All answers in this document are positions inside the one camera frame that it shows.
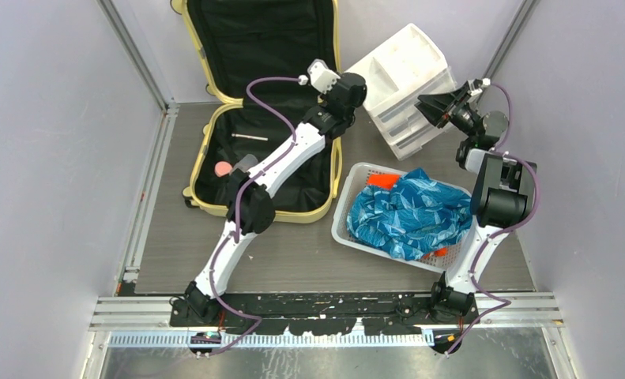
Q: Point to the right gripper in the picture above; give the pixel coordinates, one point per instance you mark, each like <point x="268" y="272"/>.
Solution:
<point x="444" y="100"/>

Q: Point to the white divided organizer tray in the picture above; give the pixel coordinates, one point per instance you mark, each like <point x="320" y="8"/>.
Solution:
<point x="405" y="66"/>

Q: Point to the orange garment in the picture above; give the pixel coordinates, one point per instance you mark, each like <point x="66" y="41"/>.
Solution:
<point x="383" y="181"/>

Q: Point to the blue patterned garment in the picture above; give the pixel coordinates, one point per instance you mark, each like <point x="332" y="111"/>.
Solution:
<point x="418" y="216"/>

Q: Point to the yellow hard-shell suitcase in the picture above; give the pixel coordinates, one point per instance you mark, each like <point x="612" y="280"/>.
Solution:
<point x="242" y="41"/>

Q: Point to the clear bottle pink cap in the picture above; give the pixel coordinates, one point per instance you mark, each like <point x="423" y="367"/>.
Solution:
<point x="224" y="168"/>

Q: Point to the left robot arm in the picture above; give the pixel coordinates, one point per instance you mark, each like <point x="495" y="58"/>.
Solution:
<point x="251" y="208"/>

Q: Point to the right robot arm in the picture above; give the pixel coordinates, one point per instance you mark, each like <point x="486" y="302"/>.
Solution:
<point x="503" y="197"/>

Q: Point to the silver pen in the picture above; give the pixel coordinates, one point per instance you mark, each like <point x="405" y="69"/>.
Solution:
<point x="250" y="137"/>

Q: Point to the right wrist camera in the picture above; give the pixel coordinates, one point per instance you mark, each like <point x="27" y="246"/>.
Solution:
<point x="476" y="87"/>

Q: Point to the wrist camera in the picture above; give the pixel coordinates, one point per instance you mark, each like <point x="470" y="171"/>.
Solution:
<point x="319" y="76"/>
<point x="476" y="87"/>

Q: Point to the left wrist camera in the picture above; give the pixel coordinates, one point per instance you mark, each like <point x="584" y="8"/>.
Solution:
<point x="319" y="76"/>

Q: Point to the slotted metal cable duct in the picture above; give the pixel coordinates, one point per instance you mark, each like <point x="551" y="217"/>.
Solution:
<point x="212" y="340"/>

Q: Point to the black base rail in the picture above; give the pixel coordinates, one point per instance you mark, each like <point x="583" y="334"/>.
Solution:
<point x="321" y="314"/>

